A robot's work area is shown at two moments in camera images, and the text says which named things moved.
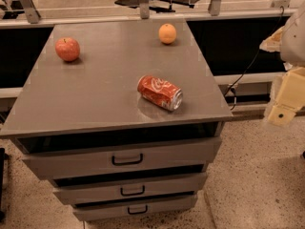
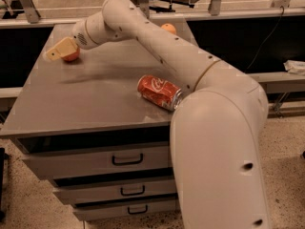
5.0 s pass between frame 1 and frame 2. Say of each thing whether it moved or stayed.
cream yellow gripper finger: moved
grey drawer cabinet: stayed
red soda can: stayed
